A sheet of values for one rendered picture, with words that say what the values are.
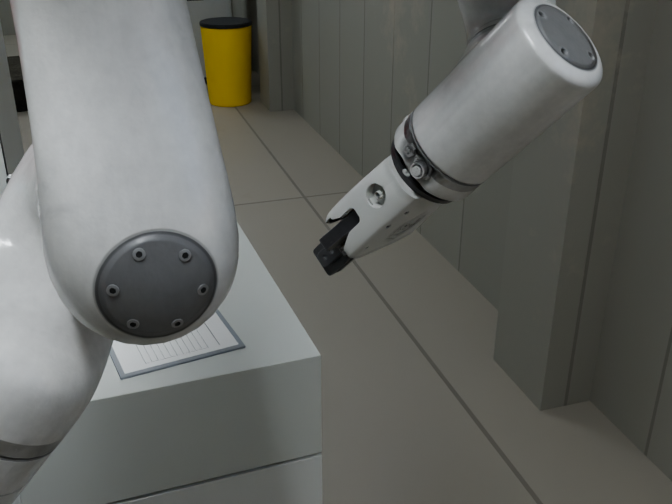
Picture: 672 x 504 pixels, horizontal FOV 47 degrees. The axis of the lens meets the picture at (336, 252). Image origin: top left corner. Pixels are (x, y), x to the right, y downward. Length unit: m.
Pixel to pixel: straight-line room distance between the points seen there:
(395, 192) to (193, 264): 0.24
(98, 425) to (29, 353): 0.36
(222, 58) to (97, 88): 5.16
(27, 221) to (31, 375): 0.11
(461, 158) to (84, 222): 0.30
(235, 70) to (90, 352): 5.09
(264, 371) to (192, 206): 0.48
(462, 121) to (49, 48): 0.30
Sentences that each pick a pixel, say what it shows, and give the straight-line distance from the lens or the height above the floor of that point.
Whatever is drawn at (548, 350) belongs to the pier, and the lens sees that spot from 2.39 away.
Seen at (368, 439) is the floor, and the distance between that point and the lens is 2.33.
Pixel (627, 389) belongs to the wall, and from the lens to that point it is 2.42.
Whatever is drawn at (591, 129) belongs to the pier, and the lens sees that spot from 2.14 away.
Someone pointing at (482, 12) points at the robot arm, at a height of 1.37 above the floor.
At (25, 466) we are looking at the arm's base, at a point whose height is 1.10.
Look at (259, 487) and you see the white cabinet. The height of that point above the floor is 0.79.
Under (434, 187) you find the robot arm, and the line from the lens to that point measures 0.64.
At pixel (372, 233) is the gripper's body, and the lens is 0.67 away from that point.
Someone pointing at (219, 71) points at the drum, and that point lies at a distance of 5.64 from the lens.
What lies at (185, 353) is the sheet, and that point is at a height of 0.97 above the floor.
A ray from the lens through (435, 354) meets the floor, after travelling 2.71.
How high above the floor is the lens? 1.47
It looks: 26 degrees down
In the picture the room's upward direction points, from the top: straight up
